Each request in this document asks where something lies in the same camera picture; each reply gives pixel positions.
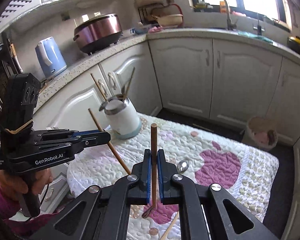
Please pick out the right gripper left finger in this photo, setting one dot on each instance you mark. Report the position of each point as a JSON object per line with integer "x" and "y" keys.
{"x": 102, "y": 212}

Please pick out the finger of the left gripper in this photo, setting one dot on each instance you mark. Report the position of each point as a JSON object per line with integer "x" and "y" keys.
{"x": 69, "y": 146}
{"x": 58, "y": 134}

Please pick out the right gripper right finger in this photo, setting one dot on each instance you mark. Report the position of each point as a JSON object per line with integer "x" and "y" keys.
{"x": 206, "y": 212}

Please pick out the small steel spoon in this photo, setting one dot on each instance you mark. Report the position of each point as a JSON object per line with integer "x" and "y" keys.
{"x": 182, "y": 166}

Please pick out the patterned end bamboo chopstick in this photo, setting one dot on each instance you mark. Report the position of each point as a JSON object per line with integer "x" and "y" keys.
{"x": 154, "y": 144}

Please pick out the bamboo chopstick pair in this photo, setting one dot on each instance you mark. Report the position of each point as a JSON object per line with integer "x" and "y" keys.
{"x": 130, "y": 82}

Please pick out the large steel spoon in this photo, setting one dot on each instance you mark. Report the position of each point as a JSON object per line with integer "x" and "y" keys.
{"x": 103, "y": 106}

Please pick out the white ceramic soup spoon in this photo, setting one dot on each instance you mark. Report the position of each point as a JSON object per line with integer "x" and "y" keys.
{"x": 114, "y": 106}

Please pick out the steel fork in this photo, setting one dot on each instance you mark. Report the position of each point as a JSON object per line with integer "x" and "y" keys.
{"x": 124, "y": 90}

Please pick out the chrome kitchen faucet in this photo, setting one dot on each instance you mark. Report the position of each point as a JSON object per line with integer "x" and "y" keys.
{"x": 224, "y": 6}

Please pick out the person's left hand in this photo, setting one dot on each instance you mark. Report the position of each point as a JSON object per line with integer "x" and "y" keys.
{"x": 11, "y": 185}

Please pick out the quilted patchwork table cover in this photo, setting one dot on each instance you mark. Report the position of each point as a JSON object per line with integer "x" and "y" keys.
{"x": 244, "y": 171}

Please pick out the white thermos food jar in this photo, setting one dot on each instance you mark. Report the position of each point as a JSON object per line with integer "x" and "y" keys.
{"x": 125, "y": 124}

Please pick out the blue electric kettle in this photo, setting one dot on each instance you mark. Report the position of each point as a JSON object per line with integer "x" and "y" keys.
{"x": 50, "y": 58}

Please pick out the purple rice cooker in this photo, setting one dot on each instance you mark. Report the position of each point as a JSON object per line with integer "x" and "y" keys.
{"x": 98, "y": 33}

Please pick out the woven waste basket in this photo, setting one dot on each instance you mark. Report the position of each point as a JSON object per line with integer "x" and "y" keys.
{"x": 260, "y": 133}

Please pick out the pink cloth on counter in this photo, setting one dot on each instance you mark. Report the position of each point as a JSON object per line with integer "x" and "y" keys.
{"x": 155, "y": 29}

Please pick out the beige ceramic bowl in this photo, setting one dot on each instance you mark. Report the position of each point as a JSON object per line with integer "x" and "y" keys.
{"x": 174, "y": 20}

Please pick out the teal cloth on counter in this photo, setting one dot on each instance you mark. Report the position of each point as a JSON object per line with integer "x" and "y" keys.
{"x": 255, "y": 36}

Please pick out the small chrome tap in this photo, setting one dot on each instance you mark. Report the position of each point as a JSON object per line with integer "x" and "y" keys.
{"x": 259, "y": 28}

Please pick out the black yellow lidded pot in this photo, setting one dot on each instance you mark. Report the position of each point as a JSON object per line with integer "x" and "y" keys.
{"x": 293, "y": 43}

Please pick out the black wire dish rack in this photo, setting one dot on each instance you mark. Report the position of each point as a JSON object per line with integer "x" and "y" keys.
{"x": 147, "y": 12}

